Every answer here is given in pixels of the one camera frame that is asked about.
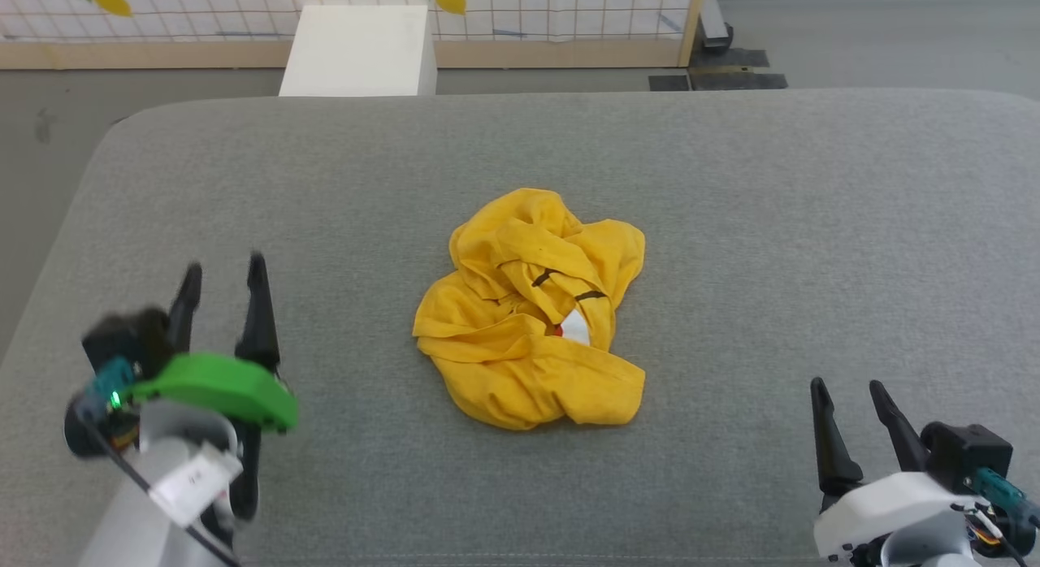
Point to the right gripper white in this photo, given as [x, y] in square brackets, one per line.
[877, 510]

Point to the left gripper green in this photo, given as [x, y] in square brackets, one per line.
[219, 388]

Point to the yellow garment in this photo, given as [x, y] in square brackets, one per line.
[520, 372]

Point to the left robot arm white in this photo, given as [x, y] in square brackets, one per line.
[134, 526]

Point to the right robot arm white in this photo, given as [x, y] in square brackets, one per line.
[926, 552]

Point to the white rectangular box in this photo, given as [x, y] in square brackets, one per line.
[357, 51]

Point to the lemon print partition screen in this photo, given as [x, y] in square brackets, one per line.
[162, 23]

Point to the black floor base plates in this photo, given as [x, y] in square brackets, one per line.
[731, 73]

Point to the metal partition foot bar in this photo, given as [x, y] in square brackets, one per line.
[715, 23]

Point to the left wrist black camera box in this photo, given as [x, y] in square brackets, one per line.
[130, 335]

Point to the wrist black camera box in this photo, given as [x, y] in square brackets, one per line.
[130, 335]
[967, 453]

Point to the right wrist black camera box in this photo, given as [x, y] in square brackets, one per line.
[967, 453]

